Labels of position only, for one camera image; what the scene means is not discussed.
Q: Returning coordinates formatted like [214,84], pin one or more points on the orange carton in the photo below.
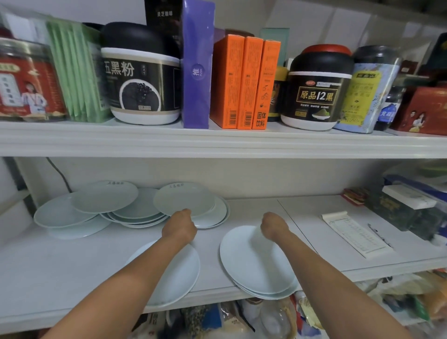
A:
[267,84]
[249,87]
[225,87]

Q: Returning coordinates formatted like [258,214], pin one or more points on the dark maroon box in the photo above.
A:
[410,66]

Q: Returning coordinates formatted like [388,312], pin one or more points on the clear box white lid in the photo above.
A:
[398,216]

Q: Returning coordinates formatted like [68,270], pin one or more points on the blue packet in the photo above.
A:
[214,314]

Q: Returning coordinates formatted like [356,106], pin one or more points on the black tub green powder label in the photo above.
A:
[316,97]

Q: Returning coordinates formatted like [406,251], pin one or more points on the white black plastic bag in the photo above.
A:
[157,328]

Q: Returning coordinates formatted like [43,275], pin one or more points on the white jar brown lid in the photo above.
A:
[252,311]

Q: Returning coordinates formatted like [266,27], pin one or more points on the small red brown box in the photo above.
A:
[356,196]

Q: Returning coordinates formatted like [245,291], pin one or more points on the person's left forearm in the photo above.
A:
[115,297]

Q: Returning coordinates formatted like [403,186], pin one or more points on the black tub bean picture label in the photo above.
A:
[139,87]

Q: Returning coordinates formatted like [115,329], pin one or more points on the flat white box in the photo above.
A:
[408,196]

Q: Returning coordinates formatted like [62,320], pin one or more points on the blue clear bag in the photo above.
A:
[419,180]

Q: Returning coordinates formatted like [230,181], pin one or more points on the pale blue canister yellow label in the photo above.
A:
[363,94]

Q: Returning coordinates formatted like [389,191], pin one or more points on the person's left hand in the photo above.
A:
[180,227]

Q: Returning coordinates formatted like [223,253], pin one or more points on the bag of dried herbs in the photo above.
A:
[195,321]

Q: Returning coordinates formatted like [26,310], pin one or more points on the row of green sachets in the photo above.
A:
[75,77]

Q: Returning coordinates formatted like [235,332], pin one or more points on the white metal rail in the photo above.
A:
[14,204]

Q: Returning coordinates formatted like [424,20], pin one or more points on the person's right hand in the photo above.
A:
[276,225]

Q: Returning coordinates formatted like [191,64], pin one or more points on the red lidded jar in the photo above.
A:
[326,49]

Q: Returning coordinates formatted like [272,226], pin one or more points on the person's right forearm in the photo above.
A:
[331,297]

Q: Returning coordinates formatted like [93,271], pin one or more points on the clear plastic sachet box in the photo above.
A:
[97,70]

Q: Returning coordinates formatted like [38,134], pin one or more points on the black pen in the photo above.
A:
[380,235]

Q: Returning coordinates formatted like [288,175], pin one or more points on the clear jar red label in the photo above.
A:
[31,90]

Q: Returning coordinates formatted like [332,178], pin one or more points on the black tin yellow lid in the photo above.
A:
[277,97]

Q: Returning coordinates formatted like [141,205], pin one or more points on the pile of pale green plates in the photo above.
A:
[104,197]

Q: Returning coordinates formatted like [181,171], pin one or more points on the red box with figure print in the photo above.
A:
[422,115]

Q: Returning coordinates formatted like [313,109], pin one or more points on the white paper notepad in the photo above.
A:
[356,234]

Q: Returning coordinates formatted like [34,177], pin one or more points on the tall purple box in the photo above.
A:
[195,87]

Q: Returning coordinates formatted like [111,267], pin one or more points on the dark bottle blue label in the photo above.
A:
[387,115]

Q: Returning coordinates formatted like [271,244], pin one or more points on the clear glass jar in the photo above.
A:
[276,321]

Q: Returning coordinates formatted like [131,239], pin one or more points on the grey metal rack post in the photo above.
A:
[21,174]

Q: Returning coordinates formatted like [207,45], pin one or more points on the tall black box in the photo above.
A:
[162,24]

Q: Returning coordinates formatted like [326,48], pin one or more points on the clear plastic packet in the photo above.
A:
[24,28]

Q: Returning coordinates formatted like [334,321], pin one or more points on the dark purple box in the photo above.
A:
[218,35]

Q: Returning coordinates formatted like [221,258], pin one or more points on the pale teal box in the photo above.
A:
[279,47]

